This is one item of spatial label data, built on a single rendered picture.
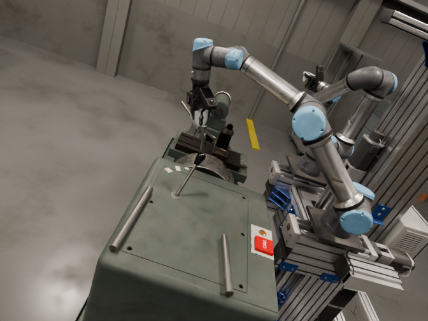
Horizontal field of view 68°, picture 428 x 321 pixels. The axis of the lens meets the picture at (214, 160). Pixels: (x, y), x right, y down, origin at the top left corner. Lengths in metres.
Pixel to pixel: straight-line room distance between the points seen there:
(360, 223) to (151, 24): 4.65
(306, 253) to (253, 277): 0.64
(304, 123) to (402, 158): 0.60
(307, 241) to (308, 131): 0.54
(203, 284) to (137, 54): 4.93
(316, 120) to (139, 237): 0.71
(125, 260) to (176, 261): 0.13
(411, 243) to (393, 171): 0.44
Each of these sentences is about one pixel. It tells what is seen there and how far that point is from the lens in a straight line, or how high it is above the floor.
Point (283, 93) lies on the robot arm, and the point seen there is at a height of 1.61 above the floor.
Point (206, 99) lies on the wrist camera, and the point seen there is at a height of 1.50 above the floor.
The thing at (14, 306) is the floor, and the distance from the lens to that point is 2.28.
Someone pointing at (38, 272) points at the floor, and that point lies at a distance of 2.41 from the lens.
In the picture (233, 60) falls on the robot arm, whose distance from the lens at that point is 1.23.
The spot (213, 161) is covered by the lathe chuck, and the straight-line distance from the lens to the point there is 1.40.
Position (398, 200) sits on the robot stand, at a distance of 1.80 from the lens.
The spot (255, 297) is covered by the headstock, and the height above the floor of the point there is 1.25.
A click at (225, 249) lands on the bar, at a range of 0.95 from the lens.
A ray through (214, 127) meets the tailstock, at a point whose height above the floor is 0.94.
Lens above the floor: 1.91
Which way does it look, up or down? 28 degrees down
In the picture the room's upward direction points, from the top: 23 degrees clockwise
